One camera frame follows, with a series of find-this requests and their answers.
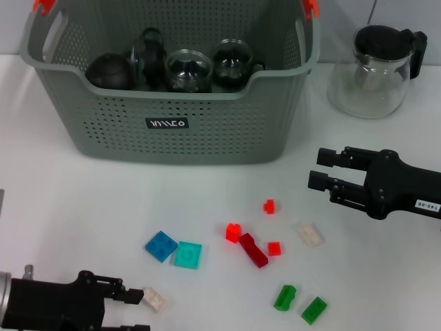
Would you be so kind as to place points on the dark clay teapot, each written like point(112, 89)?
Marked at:
point(107, 74)

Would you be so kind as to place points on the long dark red block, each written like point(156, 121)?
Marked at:
point(253, 250)

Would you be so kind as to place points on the grey perforated storage basket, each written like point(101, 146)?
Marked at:
point(206, 131)

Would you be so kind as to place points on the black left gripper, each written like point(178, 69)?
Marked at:
point(51, 307)

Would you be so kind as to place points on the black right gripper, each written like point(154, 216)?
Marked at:
point(396, 186)

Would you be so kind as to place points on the blue building block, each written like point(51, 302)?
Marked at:
point(160, 247)

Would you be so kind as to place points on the small red building block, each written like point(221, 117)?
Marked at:
point(269, 206)
point(274, 249)

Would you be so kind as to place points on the glass carafe with black lid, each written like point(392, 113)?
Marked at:
point(382, 41)

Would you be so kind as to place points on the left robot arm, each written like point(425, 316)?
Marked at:
point(4, 291)

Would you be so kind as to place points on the teal building block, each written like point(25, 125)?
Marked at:
point(187, 256)

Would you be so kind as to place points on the black lidded glass jar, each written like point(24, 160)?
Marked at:
point(153, 62)

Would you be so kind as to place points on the white building block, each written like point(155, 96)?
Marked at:
point(155, 300)
point(310, 234)

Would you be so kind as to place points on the green flat building block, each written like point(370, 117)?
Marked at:
point(314, 310)

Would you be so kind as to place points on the green channel building block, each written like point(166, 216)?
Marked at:
point(284, 298)

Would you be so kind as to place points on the glass teacup with black sleeve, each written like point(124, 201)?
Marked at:
point(189, 72)
point(231, 67)

